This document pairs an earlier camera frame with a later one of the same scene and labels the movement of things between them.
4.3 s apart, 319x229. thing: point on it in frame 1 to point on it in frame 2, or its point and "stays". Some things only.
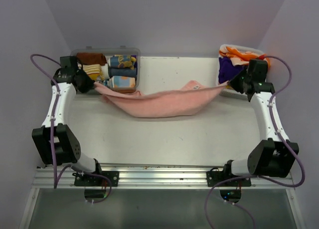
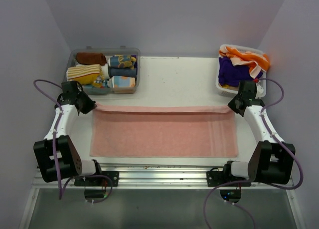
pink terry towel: [191, 99] to [176, 131]
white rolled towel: [104, 68] stays
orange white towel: [238, 58] stays
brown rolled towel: [89, 58] stays
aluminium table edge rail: [154, 176] stays
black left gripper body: [87, 84] to [87, 103]
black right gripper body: [239, 82] to [232, 104]
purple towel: [227, 70] stays
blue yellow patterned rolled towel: [122, 61] stays
